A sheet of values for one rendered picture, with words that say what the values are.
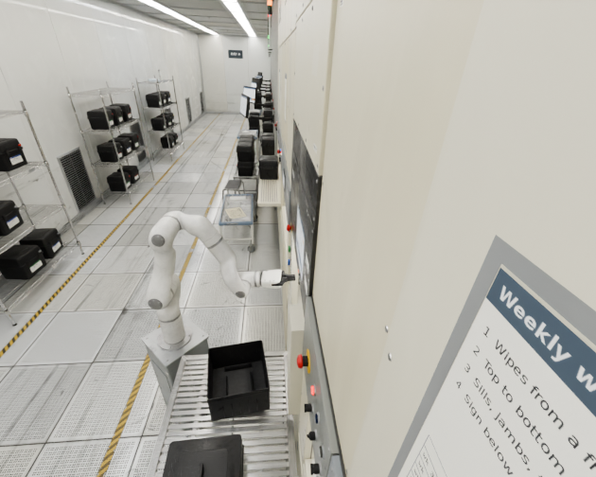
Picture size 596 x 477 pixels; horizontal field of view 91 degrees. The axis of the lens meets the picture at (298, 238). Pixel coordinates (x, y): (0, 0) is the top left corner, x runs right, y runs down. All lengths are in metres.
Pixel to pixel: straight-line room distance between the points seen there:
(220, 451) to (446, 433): 1.26
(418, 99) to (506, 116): 0.12
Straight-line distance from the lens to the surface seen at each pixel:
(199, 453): 1.48
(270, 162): 4.03
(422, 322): 0.26
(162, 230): 1.41
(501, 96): 0.20
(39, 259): 4.14
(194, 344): 1.92
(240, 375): 1.74
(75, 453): 2.72
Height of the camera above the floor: 2.20
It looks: 31 degrees down
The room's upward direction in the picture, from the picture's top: 3 degrees clockwise
